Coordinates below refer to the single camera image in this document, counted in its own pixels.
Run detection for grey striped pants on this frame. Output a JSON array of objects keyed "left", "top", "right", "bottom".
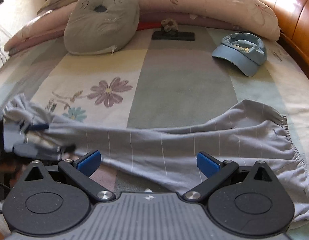
[{"left": 4, "top": 94, "right": 309, "bottom": 222}]

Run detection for blue baseball cap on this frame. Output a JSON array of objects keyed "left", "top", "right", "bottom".
[{"left": 212, "top": 33, "right": 267, "bottom": 77}]

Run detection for grey cat face cushion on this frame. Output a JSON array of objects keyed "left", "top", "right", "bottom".
[{"left": 63, "top": 0, "right": 140, "bottom": 55}]

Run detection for black phone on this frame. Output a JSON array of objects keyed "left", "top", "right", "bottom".
[{"left": 152, "top": 31, "right": 195, "bottom": 41}]

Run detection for pink folded quilt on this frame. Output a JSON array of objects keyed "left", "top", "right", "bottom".
[{"left": 4, "top": 0, "right": 280, "bottom": 55}]

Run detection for wooden headboard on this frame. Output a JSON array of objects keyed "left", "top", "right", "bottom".
[{"left": 259, "top": 0, "right": 309, "bottom": 79}]

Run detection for brown scrunchie hair tie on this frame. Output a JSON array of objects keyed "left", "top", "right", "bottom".
[{"left": 160, "top": 18, "right": 180, "bottom": 33}]

